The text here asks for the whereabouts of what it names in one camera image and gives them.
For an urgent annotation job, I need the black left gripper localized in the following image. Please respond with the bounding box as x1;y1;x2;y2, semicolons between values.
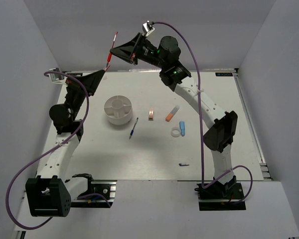
64;70;105;120

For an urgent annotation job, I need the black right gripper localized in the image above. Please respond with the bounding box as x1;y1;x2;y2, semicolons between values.
110;33;167;70

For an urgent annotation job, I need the red ballpoint pen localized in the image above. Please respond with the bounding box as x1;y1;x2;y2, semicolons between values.
104;31;119;70

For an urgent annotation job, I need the blue ballpoint pen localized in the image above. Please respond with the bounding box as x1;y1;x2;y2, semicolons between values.
129;117;139;139

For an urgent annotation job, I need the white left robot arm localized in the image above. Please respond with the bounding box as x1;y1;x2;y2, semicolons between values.
25;70;105;217

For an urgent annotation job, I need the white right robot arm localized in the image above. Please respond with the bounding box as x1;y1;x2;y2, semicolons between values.
110;33;238;199

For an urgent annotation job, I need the left black corner label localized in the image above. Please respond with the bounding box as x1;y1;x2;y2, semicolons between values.
67;72;83;77

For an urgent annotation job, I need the black corner label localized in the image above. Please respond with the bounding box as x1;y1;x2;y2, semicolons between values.
67;72;83;77
215;72;233;77

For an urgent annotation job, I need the white round divided container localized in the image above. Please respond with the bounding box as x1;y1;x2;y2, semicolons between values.
104;95;133;125

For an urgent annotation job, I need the orange grey marker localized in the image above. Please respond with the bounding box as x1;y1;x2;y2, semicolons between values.
165;105;179;122

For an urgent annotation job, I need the light blue marker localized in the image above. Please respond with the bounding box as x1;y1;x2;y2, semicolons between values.
179;121;185;136

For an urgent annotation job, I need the right black corner label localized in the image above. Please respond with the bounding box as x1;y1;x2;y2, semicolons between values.
215;72;233;77

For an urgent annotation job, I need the white tape roll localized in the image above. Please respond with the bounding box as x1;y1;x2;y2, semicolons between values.
170;126;181;137

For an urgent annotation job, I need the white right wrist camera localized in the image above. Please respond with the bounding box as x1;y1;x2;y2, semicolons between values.
142;20;155;37

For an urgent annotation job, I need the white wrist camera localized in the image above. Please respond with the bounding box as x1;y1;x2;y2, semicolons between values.
49;67;65;85
142;20;155;37

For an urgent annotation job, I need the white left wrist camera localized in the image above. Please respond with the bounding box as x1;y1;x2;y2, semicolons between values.
49;67;65;85

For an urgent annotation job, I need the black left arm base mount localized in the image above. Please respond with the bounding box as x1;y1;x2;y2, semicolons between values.
65;173;117;208

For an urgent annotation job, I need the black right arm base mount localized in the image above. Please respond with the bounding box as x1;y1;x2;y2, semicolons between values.
194;176;246;211

